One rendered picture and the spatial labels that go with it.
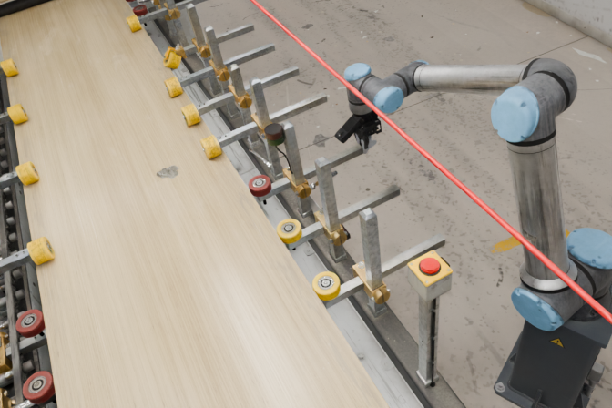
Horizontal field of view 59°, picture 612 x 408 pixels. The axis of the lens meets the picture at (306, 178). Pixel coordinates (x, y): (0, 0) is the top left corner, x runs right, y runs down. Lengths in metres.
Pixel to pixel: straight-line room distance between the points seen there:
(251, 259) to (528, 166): 0.84
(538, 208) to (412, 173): 1.75
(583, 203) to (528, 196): 1.67
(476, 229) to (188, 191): 1.55
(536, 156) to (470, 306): 1.34
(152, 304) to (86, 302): 0.22
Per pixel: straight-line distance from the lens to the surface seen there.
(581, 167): 3.30
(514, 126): 1.33
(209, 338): 1.57
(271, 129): 1.74
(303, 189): 1.89
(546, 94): 1.35
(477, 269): 2.73
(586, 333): 1.91
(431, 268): 1.19
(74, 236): 2.02
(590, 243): 1.77
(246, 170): 2.40
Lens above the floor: 2.19
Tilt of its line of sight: 43 degrees down
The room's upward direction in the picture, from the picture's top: 11 degrees counter-clockwise
